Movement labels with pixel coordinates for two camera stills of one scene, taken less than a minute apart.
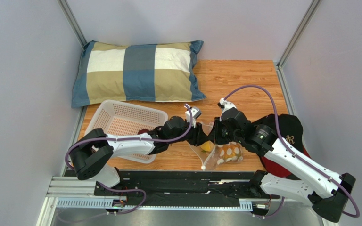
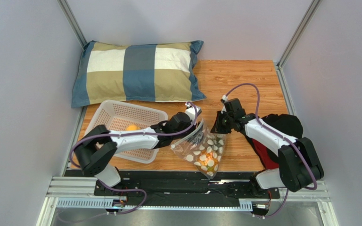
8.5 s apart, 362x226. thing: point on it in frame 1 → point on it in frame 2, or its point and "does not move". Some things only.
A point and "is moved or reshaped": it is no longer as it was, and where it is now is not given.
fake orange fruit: (208, 146) → (132, 128)
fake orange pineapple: (231, 151) → (208, 159)
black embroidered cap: (291, 128) does not move
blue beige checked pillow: (108, 73) does not move
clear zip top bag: (211, 154) is moved or reshaped
